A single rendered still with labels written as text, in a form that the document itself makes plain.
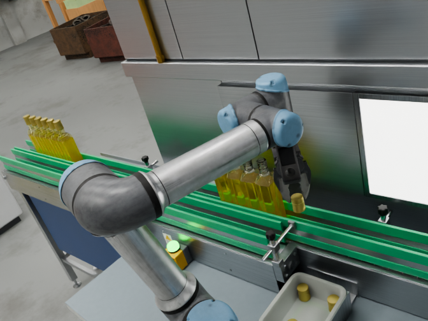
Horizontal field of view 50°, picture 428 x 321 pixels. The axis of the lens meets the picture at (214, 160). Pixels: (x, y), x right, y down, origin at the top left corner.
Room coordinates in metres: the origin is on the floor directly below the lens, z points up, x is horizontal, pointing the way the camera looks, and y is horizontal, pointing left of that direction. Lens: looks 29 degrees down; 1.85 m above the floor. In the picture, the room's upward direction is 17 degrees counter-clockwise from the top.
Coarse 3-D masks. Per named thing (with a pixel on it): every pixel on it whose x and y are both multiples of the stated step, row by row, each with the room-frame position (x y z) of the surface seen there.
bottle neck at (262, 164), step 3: (258, 159) 1.20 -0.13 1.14; (261, 159) 1.20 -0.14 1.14; (264, 159) 1.19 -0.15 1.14; (258, 162) 1.18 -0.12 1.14; (261, 162) 1.17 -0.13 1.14; (264, 162) 1.18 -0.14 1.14; (258, 165) 1.18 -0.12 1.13; (261, 165) 1.17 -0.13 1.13; (264, 165) 1.18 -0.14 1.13; (258, 168) 1.19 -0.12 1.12; (261, 168) 1.18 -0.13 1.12; (264, 168) 1.17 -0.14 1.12; (267, 168) 1.18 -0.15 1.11; (261, 171) 1.18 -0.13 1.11; (264, 171) 1.17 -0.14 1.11; (267, 171) 1.18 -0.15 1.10; (261, 174) 1.18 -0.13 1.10; (264, 174) 1.17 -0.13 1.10; (267, 174) 1.18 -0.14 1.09
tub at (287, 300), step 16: (288, 288) 0.96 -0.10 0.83; (320, 288) 0.94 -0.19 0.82; (336, 288) 0.91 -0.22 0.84; (272, 304) 0.92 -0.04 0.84; (288, 304) 0.95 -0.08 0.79; (304, 304) 0.94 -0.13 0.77; (320, 304) 0.93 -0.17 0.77; (336, 304) 0.85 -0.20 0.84; (272, 320) 0.89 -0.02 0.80; (304, 320) 0.89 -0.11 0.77; (320, 320) 0.87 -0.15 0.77
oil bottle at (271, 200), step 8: (256, 176) 1.20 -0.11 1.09; (264, 176) 1.17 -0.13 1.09; (272, 176) 1.17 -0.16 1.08; (256, 184) 1.18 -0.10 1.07; (264, 184) 1.16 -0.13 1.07; (272, 184) 1.16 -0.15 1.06; (264, 192) 1.16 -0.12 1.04; (272, 192) 1.16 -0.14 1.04; (264, 200) 1.17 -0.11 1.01; (272, 200) 1.15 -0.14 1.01; (280, 200) 1.18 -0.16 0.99; (264, 208) 1.18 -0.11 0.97; (272, 208) 1.15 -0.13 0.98; (280, 208) 1.17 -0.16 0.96
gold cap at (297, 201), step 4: (292, 196) 1.02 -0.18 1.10; (296, 196) 1.02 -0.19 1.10; (300, 196) 1.01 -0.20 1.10; (292, 200) 1.01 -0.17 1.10; (296, 200) 1.00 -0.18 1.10; (300, 200) 1.00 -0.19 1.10; (292, 204) 1.01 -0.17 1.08; (296, 204) 1.00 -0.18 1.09; (300, 204) 1.00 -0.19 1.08; (304, 204) 1.01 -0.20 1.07; (292, 208) 1.02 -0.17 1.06; (296, 208) 1.00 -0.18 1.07; (300, 208) 1.00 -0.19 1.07; (304, 208) 1.00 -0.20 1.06; (296, 212) 1.00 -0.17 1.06; (300, 212) 1.00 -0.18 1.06
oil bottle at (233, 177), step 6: (240, 168) 1.26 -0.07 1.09; (228, 174) 1.27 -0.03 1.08; (234, 174) 1.25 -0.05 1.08; (240, 174) 1.25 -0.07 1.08; (228, 180) 1.27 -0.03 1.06; (234, 180) 1.25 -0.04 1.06; (234, 186) 1.25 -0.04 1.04; (240, 186) 1.24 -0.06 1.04; (234, 192) 1.26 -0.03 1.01; (240, 192) 1.24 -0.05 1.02; (234, 198) 1.27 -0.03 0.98; (240, 198) 1.25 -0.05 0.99; (240, 204) 1.25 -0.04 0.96; (246, 204) 1.24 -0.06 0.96
